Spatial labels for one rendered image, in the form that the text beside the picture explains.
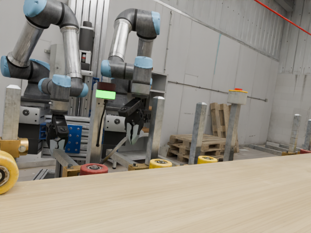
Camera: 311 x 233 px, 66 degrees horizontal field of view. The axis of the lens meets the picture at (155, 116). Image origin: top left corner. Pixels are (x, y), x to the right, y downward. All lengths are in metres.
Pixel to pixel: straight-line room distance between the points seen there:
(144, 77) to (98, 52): 0.85
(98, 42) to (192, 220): 1.46
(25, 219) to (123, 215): 0.17
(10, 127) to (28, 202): 0.27
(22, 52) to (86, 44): 0.41
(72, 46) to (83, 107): 0.51
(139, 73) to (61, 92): 0.34
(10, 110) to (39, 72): 0.87
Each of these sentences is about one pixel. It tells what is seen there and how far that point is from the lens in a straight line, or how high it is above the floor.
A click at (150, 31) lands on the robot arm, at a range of 1.37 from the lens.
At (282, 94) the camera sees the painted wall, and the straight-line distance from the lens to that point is 8.92.
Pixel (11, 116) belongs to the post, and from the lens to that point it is 0.75.
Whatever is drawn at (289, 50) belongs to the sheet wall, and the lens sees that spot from 9.12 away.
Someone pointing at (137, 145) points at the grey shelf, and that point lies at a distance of 4.40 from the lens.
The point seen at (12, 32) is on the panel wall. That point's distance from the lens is 3.47.
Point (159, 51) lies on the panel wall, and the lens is 4.58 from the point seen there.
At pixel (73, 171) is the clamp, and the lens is 0.82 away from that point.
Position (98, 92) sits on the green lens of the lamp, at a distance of 0.76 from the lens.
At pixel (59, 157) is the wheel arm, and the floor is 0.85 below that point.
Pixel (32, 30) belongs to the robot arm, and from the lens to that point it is 1.39.
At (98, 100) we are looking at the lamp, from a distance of 0.80.
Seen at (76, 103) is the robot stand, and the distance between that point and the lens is 1.71.
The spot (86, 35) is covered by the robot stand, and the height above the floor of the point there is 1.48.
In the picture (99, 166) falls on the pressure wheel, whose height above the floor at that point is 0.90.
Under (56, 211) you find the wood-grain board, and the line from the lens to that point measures 0.51.
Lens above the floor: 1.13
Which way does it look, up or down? 4 degrees down
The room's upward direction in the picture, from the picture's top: 7 degrees clockwise
